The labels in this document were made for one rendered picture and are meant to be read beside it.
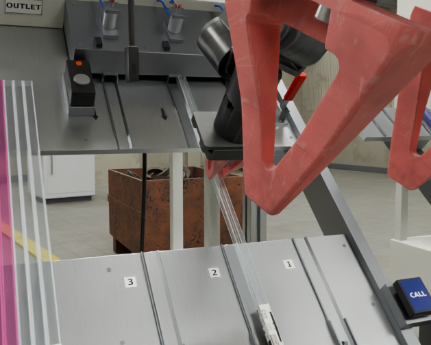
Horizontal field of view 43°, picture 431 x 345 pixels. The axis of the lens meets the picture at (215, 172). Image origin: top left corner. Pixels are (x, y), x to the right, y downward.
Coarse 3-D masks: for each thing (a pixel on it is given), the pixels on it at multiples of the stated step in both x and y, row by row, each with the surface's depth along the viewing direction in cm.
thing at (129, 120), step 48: (0, 48) 88; (48, 48) 91; (48, 96) 84; (96, 96) 87; (144, 96) 90; (48, 144) 77; (96, 144) 80; (144, 144) 82; (192, 144) 85; (288, 144) 91
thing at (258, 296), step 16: (176, 80) 92; (192, 96) 89; (192, 112) 87; (224, 192) 77; (224, 208) 75; (240, 240) 72; (240, 256) 71; (256, 272) 70; (256, 288) 68; (256, 304) 67
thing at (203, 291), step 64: (128, 256) 69; (192, 256) 71; (256, 256) 74; (320, 256) 77; (64, 320) 61; (128, 320) 63; (192, 320) 65; (256, 320) 68; (320, 320) 70; (384, 320) 73
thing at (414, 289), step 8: (408, 280) 72; (416, 280) 73; (408, 288) 72; (416, 288) 72; (424, 288) 72; (408, 296) 71; (416, 296) 71; (424, 296) 71; (416, 304) 70; (424, 304) 70
